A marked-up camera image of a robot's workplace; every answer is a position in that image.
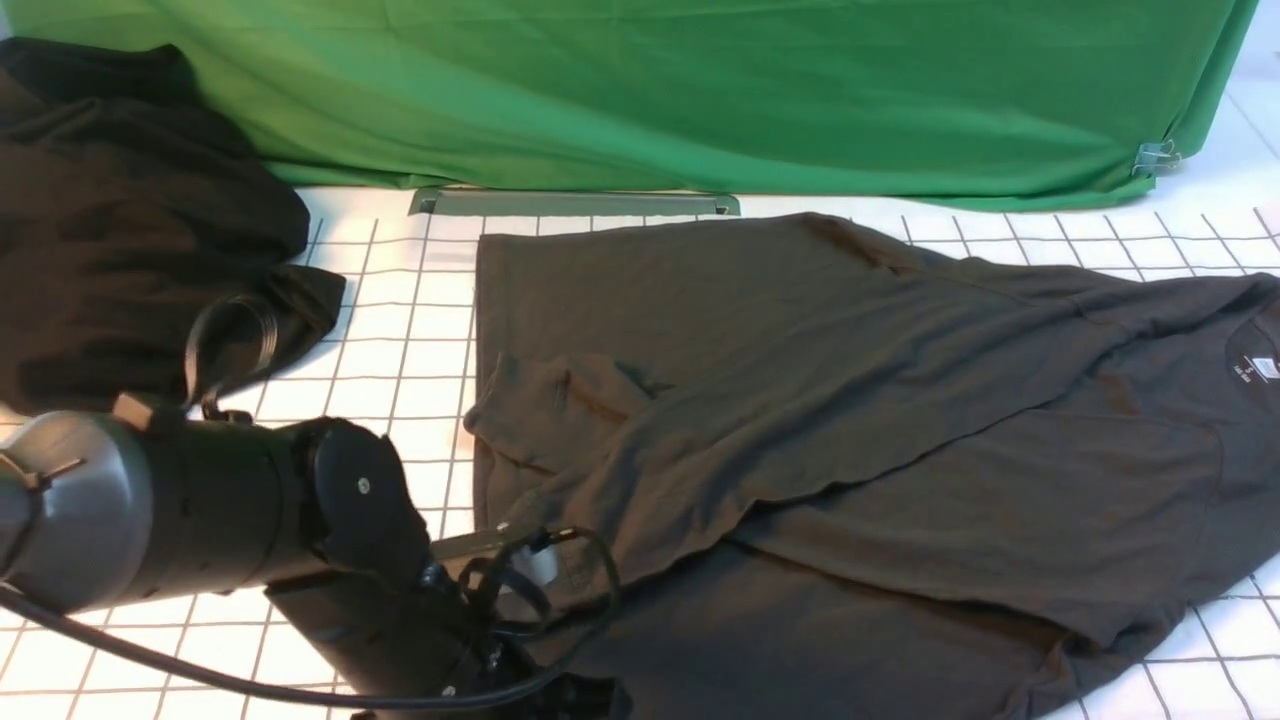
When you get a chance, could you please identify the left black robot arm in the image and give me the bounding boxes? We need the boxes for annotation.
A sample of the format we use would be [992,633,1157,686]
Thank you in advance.
[3,395,632,719]

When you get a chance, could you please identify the gray long-sleeved shirt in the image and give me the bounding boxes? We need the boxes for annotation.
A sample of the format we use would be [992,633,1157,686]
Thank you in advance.
[465,214,1277,719]

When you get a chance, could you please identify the green backdrop cloth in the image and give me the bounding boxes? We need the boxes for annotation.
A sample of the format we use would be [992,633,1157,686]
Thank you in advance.
[3,1,1257,211]

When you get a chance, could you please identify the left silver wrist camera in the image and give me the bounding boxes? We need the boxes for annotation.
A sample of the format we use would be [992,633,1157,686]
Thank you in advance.
[433,521,561,591]

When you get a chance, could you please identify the black crumpled garment pile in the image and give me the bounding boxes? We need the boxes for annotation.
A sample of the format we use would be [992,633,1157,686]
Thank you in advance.
[1,37,347,416]

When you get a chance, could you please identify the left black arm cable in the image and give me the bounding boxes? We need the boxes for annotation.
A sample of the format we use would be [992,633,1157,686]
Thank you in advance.
[0,295,623,714]

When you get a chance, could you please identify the gray metal bar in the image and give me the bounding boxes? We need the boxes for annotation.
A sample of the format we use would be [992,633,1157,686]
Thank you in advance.
[407,187,741,217]

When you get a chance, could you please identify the silver binder clip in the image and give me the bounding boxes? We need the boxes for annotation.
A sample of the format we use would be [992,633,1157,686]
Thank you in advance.
[1132,138,1183,177]

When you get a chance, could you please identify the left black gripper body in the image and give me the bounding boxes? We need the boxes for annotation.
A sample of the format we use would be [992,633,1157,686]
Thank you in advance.
[349,660,634,719]

